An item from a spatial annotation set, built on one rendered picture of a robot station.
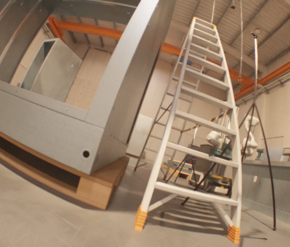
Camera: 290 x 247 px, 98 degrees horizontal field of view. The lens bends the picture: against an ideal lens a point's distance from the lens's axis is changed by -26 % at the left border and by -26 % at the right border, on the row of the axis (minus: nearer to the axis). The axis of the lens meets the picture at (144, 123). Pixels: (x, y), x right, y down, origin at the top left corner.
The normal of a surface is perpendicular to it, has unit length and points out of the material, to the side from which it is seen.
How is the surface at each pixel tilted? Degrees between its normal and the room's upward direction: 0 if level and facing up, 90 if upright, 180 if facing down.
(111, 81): 90
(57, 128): 90
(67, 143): 90
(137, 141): 90
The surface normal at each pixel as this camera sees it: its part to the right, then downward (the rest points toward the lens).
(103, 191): 0.06, -0.16
